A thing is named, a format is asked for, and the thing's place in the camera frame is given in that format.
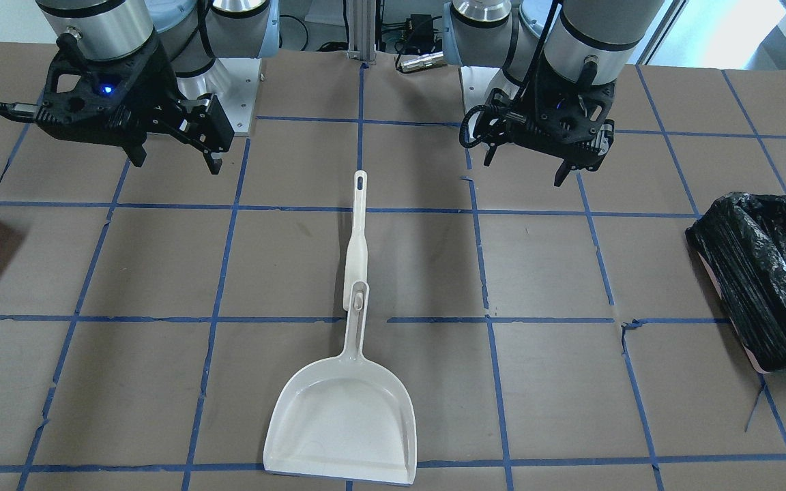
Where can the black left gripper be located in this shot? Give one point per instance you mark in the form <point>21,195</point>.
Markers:
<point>603,131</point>

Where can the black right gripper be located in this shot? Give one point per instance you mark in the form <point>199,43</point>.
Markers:
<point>152,86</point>

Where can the cream hand brush black bristles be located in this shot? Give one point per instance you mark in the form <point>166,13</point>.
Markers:
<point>356,262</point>

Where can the beige plastic dustpan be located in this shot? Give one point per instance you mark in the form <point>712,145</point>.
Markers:
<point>345,417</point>

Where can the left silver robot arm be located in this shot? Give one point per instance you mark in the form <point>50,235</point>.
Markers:
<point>501,34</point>

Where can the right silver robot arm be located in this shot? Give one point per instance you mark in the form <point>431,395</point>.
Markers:
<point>193,33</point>

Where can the bin with black trash bag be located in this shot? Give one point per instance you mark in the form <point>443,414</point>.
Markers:
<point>741,240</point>

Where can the silver flashlight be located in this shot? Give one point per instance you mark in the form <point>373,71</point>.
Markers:
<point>421,63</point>

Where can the black power adapter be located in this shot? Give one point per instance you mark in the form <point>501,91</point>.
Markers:
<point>418,35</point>

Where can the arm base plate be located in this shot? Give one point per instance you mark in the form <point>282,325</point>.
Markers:
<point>478,82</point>
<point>235,81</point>

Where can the aluminium frame post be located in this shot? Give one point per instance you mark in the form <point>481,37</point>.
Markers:
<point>361,24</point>

